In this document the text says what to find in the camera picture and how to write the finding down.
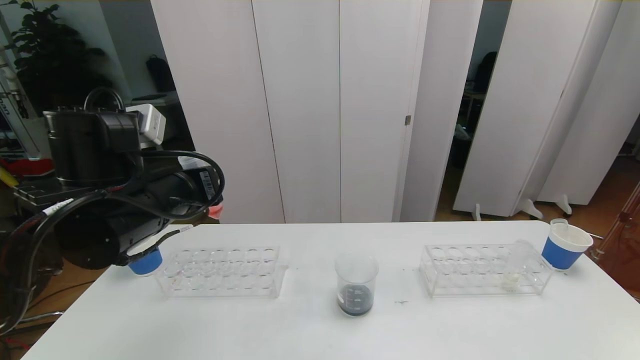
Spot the red box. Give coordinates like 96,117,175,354
0,158,55,179

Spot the clear glass beaker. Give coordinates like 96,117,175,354
334,253,379,318

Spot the black backpack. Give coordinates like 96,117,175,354
145,54,177,94

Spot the yellow handled tool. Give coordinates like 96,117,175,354
0,166,21,191

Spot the white machine base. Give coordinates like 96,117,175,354
0,45,53,163

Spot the metal chair frame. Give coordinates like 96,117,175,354
15,311,66,327

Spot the blue white paper cup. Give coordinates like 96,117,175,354
541,223,594,271
127,247,164,277

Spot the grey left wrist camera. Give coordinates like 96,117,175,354
126,103,167,150

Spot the white folding partition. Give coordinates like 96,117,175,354
151,0,484,225
452,0,640,222

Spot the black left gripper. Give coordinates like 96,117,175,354
146,165,225,217

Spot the black left camera cable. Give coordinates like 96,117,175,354
83,87,227,222

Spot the clear plastic test tube rack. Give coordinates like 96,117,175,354
155,245,289,300
419,243,554,298

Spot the black office chair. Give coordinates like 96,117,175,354
472,51,499,94

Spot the test tube with pale liquid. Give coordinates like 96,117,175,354
502,240,534,292

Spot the white standing desk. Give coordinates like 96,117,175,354
114,92,185,160

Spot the dark green potted plant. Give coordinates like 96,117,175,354
2,0,115,121

